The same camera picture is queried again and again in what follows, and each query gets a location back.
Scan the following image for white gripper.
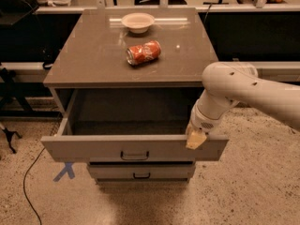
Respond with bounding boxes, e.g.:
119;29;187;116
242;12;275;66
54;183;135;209
185;105;220;150

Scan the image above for grey top drawer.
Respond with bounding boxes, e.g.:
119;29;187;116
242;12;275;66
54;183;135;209
42;88;228;162

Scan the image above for grey drawer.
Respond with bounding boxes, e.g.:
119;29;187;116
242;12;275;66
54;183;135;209
42;88;228;162
87;164;195;180

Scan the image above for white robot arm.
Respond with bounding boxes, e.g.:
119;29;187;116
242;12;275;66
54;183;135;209
186;62;300;150

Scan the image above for grey drawer cabinet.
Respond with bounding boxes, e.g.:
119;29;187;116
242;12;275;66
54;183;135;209
42;7;228;185

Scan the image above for grey bottom drawer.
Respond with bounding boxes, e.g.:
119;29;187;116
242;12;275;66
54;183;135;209
87;164;195;180

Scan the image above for crushed orange soda can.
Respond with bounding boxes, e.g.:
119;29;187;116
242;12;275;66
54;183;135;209
127;40;161;66

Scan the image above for white paper bowl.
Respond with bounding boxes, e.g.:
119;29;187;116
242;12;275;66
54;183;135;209
121;13;155;34

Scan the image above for blue tape cross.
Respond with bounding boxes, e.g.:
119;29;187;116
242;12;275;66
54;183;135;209
53;162;75;182

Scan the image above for black stand legs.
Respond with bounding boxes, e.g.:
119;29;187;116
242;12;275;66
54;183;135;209
0;63;59;156

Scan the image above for black office chair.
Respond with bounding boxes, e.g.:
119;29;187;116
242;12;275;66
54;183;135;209
0;0;38;27

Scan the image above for black floor cable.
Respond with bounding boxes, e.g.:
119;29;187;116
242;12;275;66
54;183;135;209
22;146;47;225

